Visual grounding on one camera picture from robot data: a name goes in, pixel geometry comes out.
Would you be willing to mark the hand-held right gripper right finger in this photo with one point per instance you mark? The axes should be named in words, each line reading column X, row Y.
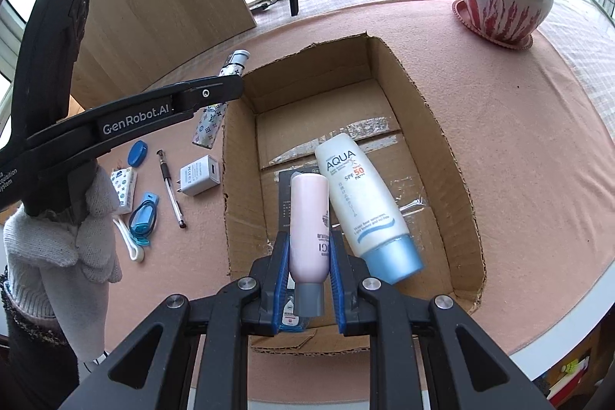
column 338, row 299

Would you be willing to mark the clear pen black grip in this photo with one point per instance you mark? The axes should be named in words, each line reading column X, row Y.
column 168, row 184

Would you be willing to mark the person's left forearm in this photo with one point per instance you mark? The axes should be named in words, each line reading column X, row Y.
column 33, row 367

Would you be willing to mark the white dotted tissue pack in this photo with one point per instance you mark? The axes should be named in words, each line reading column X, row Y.
column 126, row 189

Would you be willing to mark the pink plant saucer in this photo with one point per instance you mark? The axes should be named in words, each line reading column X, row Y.
column 463, row 18

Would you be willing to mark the pink bottle grey cap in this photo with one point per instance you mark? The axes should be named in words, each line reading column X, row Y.
column 310, row 227

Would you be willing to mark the patterned perfume atomiser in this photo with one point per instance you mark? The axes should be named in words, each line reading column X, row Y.
column 209, row 126

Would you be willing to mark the person's left hand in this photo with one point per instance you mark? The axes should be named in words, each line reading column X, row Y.
column 48, row 246

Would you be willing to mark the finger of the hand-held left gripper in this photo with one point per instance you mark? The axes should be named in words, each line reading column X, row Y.
column 206, row 93

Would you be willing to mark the white charger adapter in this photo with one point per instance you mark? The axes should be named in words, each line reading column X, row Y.
column 199, row 174

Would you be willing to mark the white sunscreen tube blue cap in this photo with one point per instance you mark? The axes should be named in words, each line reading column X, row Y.
column 365, row 208

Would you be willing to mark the small blue packet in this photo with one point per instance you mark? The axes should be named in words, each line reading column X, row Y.
column 290, row 318

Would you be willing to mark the cardboard box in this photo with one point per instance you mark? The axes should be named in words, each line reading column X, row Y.
column 432, row 179

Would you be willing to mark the blue round lid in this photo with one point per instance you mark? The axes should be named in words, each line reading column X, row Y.
column 138, row 154

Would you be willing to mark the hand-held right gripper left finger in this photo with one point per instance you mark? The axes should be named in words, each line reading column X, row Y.
column 277, row 294

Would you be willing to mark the light blue phone stand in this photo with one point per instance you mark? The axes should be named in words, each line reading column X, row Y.
column 150, row 200

